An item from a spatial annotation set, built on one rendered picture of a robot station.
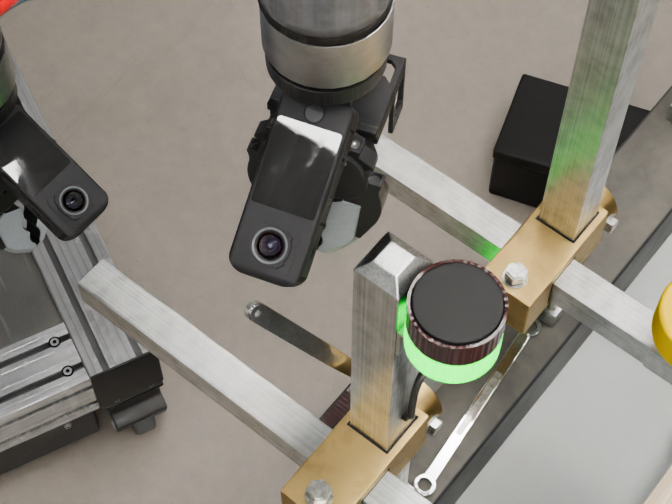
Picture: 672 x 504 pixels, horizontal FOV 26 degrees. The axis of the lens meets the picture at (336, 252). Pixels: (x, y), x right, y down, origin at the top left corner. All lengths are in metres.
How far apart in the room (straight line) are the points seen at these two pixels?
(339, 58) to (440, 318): 0.17
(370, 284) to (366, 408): 0.18
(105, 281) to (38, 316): 0.75
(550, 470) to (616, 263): 0.20
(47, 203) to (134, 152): 1.20
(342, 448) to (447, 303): 0.25
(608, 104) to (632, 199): 0.37
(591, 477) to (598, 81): 0.45
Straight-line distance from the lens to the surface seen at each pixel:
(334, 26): 0.77
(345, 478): 1.07
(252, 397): 1.11
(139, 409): 1.99
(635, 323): 1.19
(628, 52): 1.01
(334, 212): 0.94
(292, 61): 0.80
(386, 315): 0.89
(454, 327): 0.85
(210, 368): 1.12
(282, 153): 0.85
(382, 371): 0.97
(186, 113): 2.31
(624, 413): 1.39
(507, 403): 1.29
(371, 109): 0.89
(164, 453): 2.03
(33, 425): 1.88
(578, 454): 1.37
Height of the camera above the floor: 1.87
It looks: 60 degrees down
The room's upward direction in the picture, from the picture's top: straight up
